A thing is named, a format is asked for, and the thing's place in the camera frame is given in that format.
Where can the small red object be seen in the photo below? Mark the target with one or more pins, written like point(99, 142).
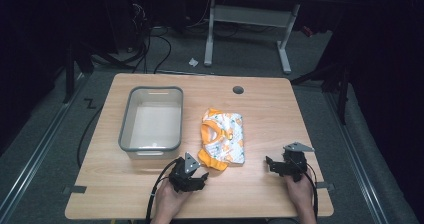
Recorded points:
point(307, 31)

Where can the person's right hand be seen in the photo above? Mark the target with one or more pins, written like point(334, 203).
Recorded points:
point(300, 194)

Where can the black metal stand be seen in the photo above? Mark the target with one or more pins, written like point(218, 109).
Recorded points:
point(341, 94)
point(69, 74)

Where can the metal floor rail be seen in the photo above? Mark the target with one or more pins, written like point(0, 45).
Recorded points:
point(36, 154)
point(358, 164)

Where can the orange white printed baby garment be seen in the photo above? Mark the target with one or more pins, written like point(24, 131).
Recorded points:
point(226, 135)

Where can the white plastic bin grey rim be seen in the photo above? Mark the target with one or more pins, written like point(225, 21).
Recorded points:
point(155, 124)

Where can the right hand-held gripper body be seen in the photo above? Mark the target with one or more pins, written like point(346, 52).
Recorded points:
point(295, 160)

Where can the person's left hand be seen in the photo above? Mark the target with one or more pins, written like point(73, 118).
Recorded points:
point(170, 199)

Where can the white-framed wooden desk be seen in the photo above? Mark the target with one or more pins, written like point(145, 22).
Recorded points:
point(253, 15)

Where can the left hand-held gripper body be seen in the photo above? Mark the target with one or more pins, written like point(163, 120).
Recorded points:
point(183, 178)

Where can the black tape strip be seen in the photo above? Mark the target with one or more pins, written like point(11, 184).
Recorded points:
point(326, 185)
point(76, 189)

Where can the crumpled white paper scrap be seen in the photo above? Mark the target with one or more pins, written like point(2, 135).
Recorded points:
point(193, 62)

